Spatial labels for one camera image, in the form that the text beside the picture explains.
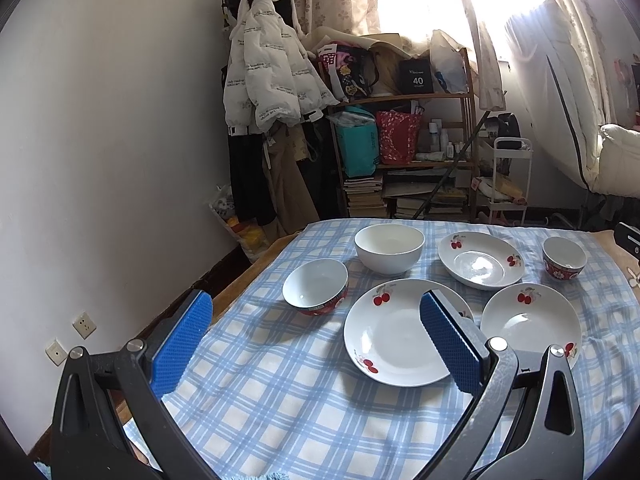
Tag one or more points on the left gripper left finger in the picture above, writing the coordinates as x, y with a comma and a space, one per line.
87, 440

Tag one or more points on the wall socket upper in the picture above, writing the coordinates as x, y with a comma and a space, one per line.
84, 325

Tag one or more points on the small red bowl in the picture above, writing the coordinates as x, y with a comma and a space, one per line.
563, 259

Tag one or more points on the white puffer jacket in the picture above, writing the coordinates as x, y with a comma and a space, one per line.
270, 77

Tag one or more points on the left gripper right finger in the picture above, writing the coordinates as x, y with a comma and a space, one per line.
545, 440

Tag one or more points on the teal bag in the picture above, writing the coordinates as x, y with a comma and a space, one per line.
357, 138

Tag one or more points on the large cherry plate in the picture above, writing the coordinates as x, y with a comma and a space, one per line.
384, 337

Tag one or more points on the white duvet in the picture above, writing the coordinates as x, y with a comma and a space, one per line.
601, 158

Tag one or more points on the wall socket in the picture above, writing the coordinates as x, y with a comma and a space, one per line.
84, 325
56, 353

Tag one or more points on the stack of books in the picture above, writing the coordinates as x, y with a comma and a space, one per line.
364, 197

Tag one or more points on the brown blanket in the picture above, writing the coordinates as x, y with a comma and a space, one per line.
627, 263

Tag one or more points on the wooden shelf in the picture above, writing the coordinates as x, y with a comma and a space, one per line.
437, 183

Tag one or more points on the large white bowl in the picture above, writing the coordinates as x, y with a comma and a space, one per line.
389, 248

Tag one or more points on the red bag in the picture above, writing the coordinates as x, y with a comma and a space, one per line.
397, 136

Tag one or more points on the black box labelled 40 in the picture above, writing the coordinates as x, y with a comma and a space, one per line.
415, 76

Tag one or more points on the wall socket lower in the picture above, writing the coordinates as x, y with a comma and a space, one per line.
56, 353

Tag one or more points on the cherry plate back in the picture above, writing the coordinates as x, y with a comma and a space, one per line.
480, 260

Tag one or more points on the brown coat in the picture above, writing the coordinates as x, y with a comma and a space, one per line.
287, 191

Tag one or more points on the white utility cart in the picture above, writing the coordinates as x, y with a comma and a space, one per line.
505, 199

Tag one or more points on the blue plaid tablecloth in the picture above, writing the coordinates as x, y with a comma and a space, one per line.
270, 389

